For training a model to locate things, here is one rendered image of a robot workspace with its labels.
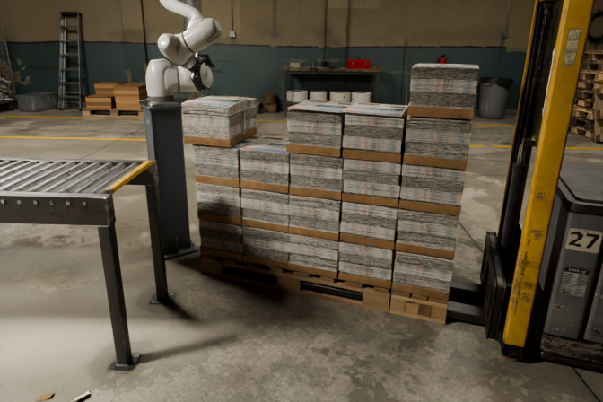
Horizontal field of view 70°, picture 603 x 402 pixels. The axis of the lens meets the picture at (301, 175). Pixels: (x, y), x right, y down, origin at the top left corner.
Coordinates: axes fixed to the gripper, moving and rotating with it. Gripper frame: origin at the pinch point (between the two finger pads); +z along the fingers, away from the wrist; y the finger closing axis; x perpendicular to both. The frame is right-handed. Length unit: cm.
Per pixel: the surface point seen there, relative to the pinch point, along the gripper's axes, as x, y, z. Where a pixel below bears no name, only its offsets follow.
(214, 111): 5.7, 18.0, 2.3
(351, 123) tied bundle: 79, 18, 6
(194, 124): -8.1, 24.6, 6.3
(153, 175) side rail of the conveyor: -14, 57, -11
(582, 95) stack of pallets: 313, -213, 552
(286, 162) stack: 45, 39, 17
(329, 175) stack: 69, 43, 20
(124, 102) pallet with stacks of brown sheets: -448, -118, 423
